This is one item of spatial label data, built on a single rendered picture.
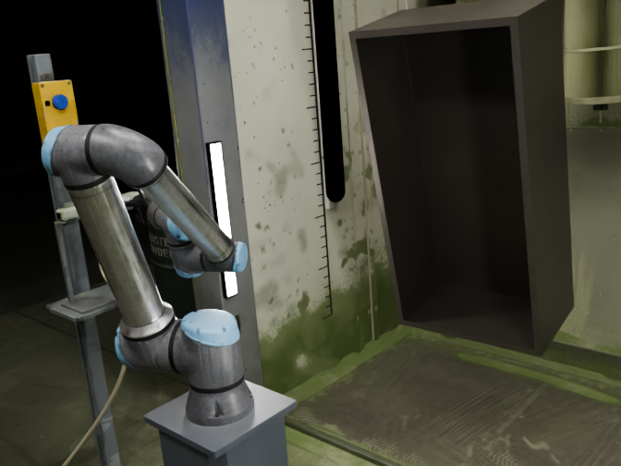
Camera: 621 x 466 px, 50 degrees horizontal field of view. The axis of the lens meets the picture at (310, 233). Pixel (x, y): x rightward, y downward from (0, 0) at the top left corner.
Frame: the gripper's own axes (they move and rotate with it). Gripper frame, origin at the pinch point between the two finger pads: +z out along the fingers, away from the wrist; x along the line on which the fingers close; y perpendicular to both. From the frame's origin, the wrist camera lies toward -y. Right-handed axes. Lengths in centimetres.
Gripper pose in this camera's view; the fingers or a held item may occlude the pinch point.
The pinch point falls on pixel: (128, 190)
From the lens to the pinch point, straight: 226.7
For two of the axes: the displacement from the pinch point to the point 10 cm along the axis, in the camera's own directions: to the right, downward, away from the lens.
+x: 7.6, -4.0, 5.1
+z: -6.3, -2.8, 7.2
